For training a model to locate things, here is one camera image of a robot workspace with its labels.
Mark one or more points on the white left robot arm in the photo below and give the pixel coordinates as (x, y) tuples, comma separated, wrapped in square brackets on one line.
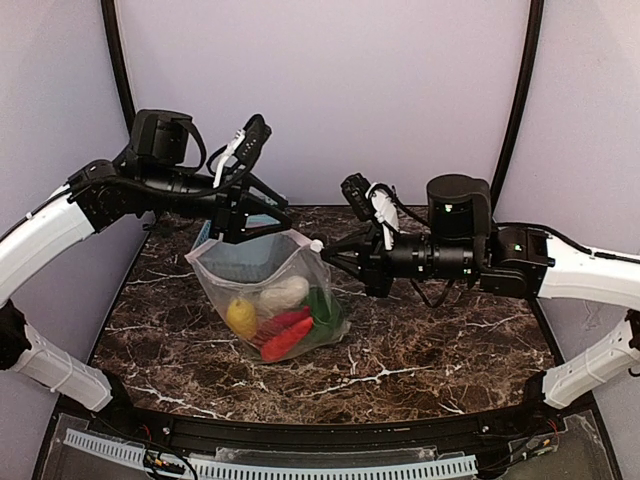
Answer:
[(164, 168)]

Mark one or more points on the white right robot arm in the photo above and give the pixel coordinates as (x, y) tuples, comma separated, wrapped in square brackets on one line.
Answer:
[(460, 241)]

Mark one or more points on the clear zip top bag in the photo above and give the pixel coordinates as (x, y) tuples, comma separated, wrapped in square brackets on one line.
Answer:
[(304, 259)]

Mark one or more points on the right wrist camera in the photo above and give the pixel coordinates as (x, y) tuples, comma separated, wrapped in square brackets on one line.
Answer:
[(373, 201)]

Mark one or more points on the black left corner post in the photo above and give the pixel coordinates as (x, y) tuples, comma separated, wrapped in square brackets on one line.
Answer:
[(117, 61)]

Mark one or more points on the green bok choy toy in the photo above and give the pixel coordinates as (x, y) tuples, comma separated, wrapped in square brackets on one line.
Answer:
[(329, 324)]

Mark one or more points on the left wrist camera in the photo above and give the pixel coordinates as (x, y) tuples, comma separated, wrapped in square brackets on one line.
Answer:
[(231, 163)]

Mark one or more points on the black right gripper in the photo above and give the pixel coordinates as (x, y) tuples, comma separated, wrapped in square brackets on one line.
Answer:
[(376, 259)]

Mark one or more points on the orange carrot toy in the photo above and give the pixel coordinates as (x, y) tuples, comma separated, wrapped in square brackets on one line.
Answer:
[(279, 346)]

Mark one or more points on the black right corner post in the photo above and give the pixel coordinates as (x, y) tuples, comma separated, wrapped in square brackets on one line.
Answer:
[(525, 73)]

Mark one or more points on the white slotted cable duct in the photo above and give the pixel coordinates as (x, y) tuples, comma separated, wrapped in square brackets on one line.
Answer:
[(245, 464)]

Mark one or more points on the red chili pepper toy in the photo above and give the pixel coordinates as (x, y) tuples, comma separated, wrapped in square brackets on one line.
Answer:
[(281, 322)]

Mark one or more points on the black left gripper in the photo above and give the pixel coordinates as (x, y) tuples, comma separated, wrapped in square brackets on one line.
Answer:
[(230, 209)]

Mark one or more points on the black front table rail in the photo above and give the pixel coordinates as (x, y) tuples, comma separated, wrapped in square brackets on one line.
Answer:
[(489, 432)]

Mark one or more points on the white napa cabbage toy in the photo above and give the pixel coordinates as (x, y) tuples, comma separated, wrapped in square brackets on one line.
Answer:
[(283, 295)]

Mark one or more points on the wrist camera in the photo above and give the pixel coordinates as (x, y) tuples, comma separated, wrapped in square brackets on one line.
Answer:
[(373, 201), (231, 163)]

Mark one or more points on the light blue plastic basket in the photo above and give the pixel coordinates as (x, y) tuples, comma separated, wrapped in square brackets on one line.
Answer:
[(249, 262)]

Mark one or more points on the black corner post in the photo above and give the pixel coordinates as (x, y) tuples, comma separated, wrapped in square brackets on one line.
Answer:
[(525, 73), (117, 61)]

